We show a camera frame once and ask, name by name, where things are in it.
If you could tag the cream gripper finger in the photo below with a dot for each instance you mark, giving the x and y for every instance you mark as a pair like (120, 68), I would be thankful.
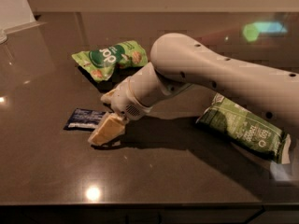
(107, 98)
(110, 127)

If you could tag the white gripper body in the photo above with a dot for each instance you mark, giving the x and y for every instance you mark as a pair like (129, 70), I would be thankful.
(123, 101)

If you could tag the blue rxbar blueberry wrapper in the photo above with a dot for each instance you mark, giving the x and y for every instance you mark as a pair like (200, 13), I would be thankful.
(84, 119)

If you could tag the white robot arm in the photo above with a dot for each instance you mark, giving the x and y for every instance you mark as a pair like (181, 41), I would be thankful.
(178, 61)

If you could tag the green rice chip bag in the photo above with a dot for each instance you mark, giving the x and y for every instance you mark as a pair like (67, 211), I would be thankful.
(101, 63)

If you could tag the dark green snack bag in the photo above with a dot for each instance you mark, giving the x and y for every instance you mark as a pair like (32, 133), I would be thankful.
(247, 130)

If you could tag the white corner object at left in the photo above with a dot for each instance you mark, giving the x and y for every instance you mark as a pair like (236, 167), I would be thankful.
(16, 15)

